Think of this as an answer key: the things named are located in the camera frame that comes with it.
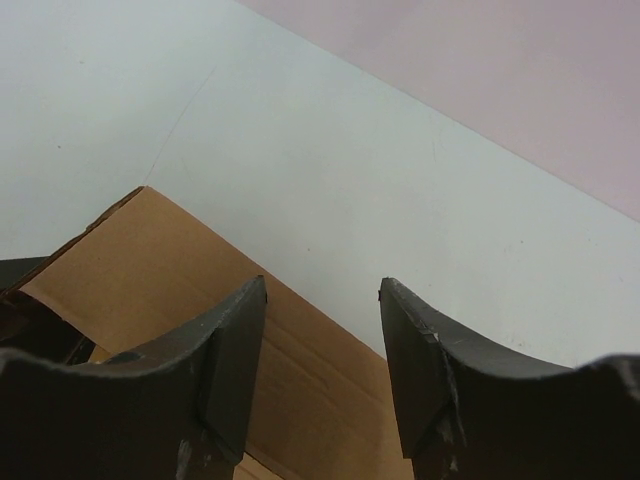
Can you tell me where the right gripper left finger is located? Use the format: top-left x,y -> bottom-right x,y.
1,277 -> 267,479

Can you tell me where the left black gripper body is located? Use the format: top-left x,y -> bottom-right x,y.
1,257 -> 108,367

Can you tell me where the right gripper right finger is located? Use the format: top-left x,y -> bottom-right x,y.
379,278 -> 639,479

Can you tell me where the brown cardboard box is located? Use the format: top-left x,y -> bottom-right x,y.
9,187 -> 412,479

